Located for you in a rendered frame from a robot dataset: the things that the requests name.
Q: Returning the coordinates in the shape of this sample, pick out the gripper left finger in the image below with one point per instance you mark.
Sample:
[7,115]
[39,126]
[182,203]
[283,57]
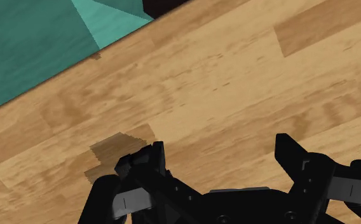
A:
[155,186]

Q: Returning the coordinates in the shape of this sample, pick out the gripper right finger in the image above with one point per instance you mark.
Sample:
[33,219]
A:
[310,173]

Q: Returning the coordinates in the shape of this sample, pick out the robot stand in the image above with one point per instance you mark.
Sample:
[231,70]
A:
[157,6]

